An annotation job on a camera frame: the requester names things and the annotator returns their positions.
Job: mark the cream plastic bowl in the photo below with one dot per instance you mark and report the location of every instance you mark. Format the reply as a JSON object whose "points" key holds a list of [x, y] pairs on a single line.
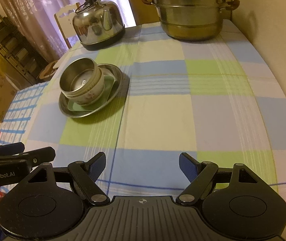
{"points": [[96, 80]]}

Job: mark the stacked steel steamer pot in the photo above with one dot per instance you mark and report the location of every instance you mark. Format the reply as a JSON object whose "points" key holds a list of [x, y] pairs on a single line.
{"points": [[192, 20]]}

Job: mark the green square plate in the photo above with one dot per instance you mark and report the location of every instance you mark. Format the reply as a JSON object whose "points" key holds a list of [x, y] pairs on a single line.
{"points": [[108, 84]]}

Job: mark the white wooden chair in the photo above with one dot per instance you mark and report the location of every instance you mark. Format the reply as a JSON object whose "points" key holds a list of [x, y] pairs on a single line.
{"points": [[64, 20]]}

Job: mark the blue patterned cloth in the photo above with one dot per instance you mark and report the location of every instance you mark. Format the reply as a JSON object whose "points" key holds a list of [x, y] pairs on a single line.
{"points": [[20, 112]]}

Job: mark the dark metal rack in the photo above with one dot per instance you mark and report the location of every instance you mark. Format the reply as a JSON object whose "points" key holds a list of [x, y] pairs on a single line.
{"points": [[19, 53]]}

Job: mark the round stool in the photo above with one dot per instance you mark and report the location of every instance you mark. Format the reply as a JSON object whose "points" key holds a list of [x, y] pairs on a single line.
{"points": [[48, 72]]}

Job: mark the white ceramic bowl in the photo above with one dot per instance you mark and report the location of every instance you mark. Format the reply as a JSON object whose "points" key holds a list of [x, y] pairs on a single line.
{"points": [[92, 95]]}

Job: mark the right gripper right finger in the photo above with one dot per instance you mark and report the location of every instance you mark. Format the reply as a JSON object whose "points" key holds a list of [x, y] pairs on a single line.
{"points": [[201, 177]]}

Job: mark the large steel plate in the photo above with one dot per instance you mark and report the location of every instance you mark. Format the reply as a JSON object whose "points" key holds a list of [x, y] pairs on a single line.
{"points": [[107, 69]]}

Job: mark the stainless steel kettle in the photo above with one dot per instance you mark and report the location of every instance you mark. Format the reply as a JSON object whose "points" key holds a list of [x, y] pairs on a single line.
{"points": [[98, 24]]}

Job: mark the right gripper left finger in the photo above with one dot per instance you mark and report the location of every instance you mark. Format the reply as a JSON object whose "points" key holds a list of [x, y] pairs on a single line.
{"points": [[84, 176]]}

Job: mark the plaid tablecloth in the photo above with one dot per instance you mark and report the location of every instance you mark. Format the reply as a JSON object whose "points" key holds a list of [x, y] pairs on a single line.
{"points": [[216, 100]]}

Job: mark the stainless steel bowl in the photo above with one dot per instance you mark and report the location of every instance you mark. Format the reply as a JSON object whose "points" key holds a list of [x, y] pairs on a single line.
{"points": [[80, 63]]}

